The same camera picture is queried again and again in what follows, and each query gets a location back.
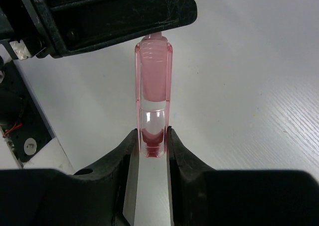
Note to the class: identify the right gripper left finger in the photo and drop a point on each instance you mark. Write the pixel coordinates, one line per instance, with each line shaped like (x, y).
(101, 194)

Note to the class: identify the pink highlighter marker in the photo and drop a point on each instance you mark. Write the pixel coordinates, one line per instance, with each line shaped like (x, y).
(153, 74)

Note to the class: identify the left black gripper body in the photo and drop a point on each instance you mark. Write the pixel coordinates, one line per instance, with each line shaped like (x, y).
(60, 28)

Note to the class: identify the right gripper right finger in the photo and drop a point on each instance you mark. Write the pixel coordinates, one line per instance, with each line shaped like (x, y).
(203, 196)

